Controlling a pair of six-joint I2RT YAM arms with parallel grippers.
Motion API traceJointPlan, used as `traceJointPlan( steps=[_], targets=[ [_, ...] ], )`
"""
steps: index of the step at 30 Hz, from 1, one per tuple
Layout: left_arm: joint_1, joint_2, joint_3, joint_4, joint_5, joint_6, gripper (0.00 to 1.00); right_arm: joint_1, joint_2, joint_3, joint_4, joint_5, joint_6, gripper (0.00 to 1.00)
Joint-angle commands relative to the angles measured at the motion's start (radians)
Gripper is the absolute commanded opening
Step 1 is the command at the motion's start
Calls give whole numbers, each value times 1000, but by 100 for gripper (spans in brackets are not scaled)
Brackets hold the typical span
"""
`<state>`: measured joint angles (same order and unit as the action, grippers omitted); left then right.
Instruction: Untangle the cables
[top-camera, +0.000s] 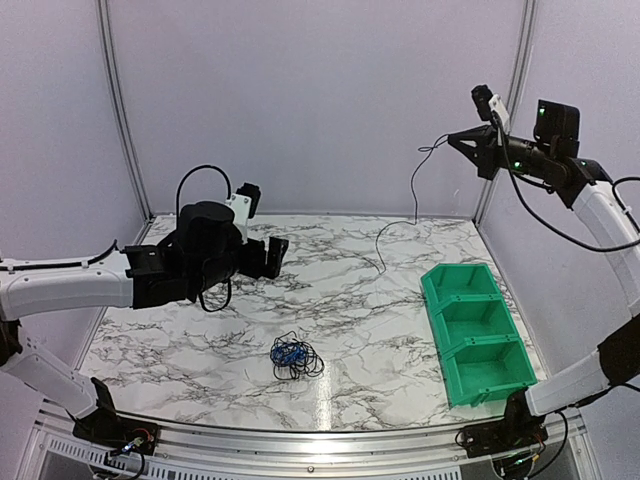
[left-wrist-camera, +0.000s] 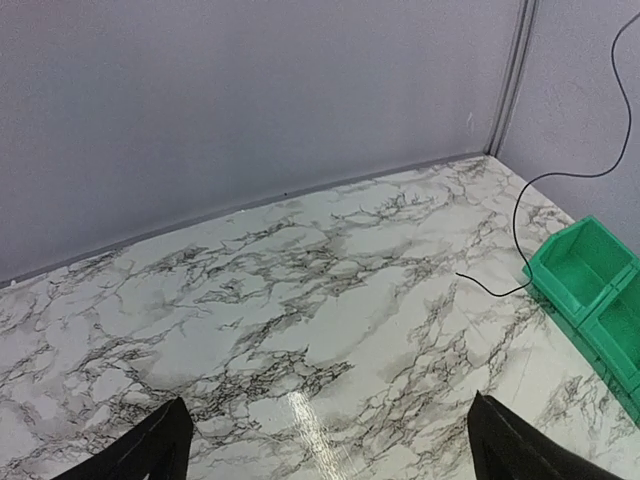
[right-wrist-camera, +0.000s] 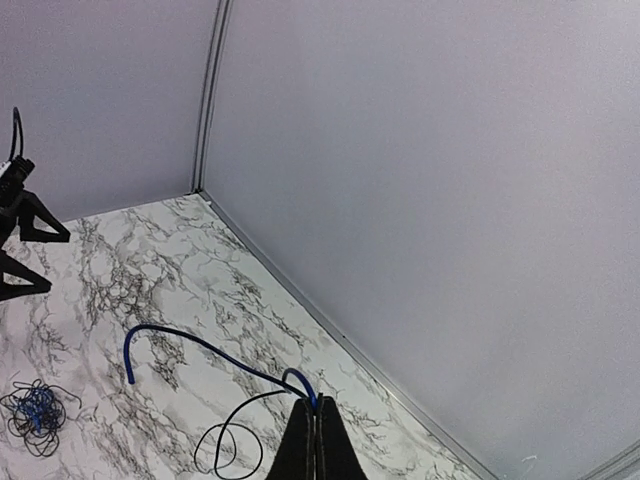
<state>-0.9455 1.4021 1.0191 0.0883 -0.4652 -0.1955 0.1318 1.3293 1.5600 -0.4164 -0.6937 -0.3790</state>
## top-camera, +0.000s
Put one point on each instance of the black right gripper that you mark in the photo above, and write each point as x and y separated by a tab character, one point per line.
485	161

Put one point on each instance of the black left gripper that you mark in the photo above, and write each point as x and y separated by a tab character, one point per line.
255	267

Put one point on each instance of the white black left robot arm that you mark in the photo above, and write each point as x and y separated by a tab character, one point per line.
208	246

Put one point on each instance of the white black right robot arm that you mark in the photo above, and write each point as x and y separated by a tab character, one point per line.
585	189

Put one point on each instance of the green three-compartment plastic bin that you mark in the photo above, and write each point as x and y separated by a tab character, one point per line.
481	354

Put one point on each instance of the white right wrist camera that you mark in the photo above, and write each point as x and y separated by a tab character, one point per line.
491	108

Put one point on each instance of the aluminium back-left corner post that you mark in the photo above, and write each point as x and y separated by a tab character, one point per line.
107	41

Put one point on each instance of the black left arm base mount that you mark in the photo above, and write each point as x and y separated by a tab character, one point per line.
104	426

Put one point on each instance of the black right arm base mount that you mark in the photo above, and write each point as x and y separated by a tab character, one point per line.
500	437

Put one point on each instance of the aluminium front rail frame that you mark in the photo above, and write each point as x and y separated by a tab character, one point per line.
194	451

